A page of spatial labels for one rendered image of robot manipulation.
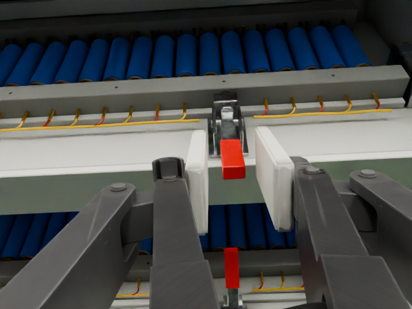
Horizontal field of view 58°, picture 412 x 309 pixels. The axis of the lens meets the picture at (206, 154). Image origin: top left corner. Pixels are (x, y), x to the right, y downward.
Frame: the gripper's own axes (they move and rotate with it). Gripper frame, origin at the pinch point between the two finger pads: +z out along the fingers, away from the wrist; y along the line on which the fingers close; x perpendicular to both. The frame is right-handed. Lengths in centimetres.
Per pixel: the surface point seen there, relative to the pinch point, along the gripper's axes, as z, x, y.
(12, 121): 11.0, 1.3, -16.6
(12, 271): 15.2, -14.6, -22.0
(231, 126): 6.8, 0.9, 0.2
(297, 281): 15.5, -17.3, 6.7
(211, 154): 7.6, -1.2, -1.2
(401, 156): 7.0, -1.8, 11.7
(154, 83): 11.5, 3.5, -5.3
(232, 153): 2.4, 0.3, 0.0
